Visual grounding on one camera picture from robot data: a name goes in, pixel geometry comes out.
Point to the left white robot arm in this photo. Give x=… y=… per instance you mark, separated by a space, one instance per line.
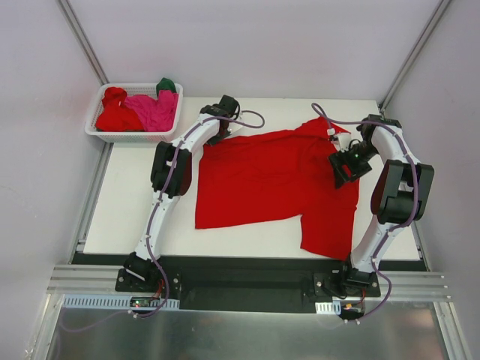
x=171 y=176

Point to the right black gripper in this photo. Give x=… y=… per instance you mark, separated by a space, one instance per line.
x=346 y=170

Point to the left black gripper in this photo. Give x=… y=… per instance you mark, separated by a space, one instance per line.
x=218 y=134

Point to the right white cable duct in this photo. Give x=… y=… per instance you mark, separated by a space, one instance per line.
x=328 y=308

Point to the pink t shirt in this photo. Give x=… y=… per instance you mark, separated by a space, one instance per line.
x=155 y=115

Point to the left white cable duct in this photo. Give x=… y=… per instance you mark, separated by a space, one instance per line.
x=112 y=302

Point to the white plastic basket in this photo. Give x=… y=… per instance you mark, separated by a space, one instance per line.
x=96 y=108

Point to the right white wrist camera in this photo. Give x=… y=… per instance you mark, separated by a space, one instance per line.
x=340 y=140

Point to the white cable duct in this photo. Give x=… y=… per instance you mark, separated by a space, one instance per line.
x=112 y=302
x=328 y=308

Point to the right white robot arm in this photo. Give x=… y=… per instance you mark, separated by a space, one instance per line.
x=399 y=198

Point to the aluminium frame rail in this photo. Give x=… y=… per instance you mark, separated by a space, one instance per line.
x=408 y=286

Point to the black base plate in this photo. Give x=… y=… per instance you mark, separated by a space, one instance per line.
x=212 y=283

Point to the green t shirt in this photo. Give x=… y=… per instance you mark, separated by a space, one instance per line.
x=165 y=84

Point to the red t shirt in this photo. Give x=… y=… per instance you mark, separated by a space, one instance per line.
x=116 y=116
x=275 y=176

